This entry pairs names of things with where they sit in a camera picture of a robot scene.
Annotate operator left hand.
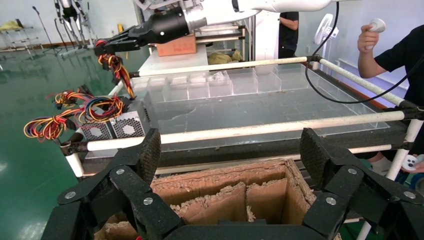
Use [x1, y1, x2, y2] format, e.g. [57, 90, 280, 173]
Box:
[401, 161, 424, 175]

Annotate bystander in black clothes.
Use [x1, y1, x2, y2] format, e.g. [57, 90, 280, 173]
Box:
[278, 11, 300, 60]

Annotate white work table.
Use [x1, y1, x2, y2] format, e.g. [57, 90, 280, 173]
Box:
[137, 44, 210, 78]

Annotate operator right forearm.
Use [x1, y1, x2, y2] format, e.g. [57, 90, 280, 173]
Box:
[357, 48, 388, 80]

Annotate metal storage shelf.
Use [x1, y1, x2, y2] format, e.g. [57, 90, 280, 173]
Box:
[195, 23, 248, 63]

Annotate orange cardboard carton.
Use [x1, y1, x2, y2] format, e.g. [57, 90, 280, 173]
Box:
[156, 34, 197, 57]

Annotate operator right hand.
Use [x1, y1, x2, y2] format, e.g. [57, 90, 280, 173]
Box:
[357, 23, 380, 54]

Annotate white standing fan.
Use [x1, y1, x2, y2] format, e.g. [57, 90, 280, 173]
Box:
[313, 13, 340, 64]

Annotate grey power supply colourful wires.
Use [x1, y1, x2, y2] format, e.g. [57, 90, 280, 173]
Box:
[46, 84, 115, 142]
[95, 39, 137, 100]
[23, 95, 153, 143]

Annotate white VR controller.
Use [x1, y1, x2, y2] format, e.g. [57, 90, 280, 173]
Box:
[402, 153, 424, 172]
[365, 18, 387, 51]

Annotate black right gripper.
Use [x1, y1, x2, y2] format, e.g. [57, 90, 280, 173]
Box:
[94, 5, 192, 56]

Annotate operator in black shirt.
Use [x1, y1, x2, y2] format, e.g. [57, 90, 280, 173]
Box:
[366, 24, 424, 186]

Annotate yellow-green crumpled cloth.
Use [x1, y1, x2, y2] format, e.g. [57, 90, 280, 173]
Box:
[207, 50, 243, 66]

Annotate yellow cloth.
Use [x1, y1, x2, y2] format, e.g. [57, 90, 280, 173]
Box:
[0, 20, 23, 32]

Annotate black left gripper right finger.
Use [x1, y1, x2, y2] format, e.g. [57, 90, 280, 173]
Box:
[299, 127, 424, 240]

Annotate black cable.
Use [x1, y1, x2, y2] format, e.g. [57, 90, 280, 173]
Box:
[304, 0, 424, 105]

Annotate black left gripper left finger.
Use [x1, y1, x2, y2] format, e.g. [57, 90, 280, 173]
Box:
[41, 128, 185, 240]

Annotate brown cardboard divider box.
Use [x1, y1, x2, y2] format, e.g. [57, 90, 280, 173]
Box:
[94, 158, 342, 240]

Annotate clear acrylic divider tray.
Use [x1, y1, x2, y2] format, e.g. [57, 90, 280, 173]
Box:
[130, 63, 391, 142]

